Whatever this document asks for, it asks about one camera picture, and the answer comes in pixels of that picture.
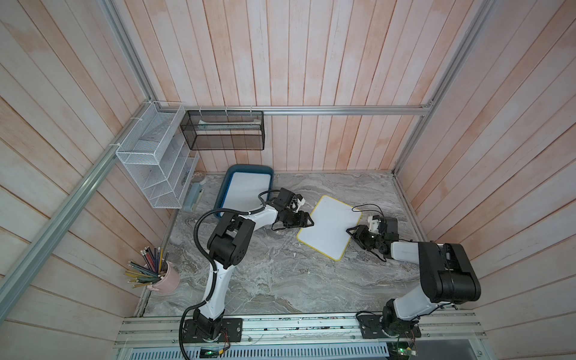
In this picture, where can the yellow-framed whiteboard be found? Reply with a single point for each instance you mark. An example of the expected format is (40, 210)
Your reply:
(332, 218)

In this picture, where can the teal plastic storage box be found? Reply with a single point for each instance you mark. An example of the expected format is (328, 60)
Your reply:
(245, 168)

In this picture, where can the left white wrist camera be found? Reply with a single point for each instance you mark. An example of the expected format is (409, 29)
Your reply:
(296, 202)

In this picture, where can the black mesh basket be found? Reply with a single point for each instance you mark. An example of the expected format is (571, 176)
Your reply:
(224, 130)

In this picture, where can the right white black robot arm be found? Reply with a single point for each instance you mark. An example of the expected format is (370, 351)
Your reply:
(446, 276)

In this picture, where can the pencil cup with pencils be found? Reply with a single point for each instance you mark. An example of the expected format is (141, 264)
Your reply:
(156, 274)

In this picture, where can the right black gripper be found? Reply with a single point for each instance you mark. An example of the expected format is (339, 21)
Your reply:
(359, 234)

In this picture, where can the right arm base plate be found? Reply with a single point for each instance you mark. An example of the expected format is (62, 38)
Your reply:
(371, 326)

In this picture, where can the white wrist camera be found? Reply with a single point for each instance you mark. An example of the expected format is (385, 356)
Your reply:
(373, 223)
(296, 202)

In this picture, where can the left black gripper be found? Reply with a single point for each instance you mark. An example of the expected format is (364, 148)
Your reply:
(300, 223)

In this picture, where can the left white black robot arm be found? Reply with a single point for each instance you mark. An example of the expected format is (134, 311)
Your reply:
(229, 242)

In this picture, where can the white wire mesh shelf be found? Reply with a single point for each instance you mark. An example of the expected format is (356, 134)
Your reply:
(157, 156)

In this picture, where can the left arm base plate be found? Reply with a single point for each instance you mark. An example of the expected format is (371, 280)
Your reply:
(230, 329)

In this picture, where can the blue-framed whiteboard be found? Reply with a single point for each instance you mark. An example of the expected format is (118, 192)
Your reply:
(243, 190)

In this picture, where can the aluminium mounting rail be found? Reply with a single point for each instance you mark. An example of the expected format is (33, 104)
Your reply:
(445, 334)

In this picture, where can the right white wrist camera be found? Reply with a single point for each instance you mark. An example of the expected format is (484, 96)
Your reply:
(373, 223)

